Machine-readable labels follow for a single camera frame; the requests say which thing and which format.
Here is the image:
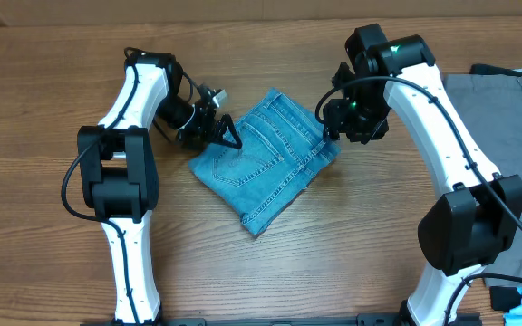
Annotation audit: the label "light blue denim jeans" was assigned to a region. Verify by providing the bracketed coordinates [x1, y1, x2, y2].
[189, 88, 341, 237]

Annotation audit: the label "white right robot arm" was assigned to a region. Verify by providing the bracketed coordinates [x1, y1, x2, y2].
[315, 24, 522, 325]

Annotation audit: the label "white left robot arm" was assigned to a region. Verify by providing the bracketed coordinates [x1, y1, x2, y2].
[61, 47, 242, 325]

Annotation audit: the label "black folded garment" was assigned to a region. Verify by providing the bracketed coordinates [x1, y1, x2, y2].
[469, 63, 522, 77]

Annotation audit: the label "grey folded shirt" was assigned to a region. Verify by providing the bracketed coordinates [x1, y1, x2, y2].
[441, 66, 522, 289]

